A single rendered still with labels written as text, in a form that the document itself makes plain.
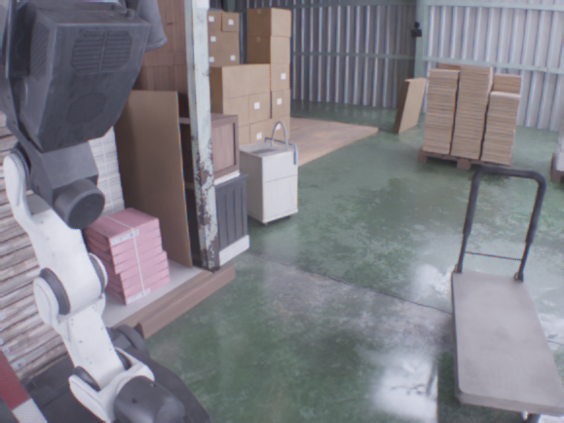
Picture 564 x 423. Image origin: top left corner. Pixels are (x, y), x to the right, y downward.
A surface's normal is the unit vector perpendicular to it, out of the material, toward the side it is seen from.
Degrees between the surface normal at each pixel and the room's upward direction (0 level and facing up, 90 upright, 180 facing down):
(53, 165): 71
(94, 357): 77
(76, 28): 116
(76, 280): 65
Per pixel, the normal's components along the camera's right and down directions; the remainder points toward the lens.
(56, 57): 0.76, 0.59
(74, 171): 0.81, -0.11
